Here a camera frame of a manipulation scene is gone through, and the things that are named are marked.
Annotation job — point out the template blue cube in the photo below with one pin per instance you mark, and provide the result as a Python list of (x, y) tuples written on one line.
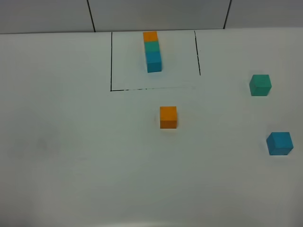
[(153, 62)]

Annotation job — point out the template orange cube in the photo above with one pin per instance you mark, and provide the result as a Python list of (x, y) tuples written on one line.
[(150, 36)]

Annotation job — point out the template green cube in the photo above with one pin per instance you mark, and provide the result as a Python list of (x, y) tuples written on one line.
[(152, 46)]

